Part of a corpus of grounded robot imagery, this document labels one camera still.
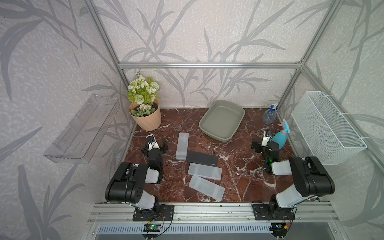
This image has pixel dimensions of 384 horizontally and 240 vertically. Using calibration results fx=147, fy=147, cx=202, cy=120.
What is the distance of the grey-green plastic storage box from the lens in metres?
1.01

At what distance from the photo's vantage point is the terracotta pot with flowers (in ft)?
2.95

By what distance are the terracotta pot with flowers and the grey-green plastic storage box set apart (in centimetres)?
34
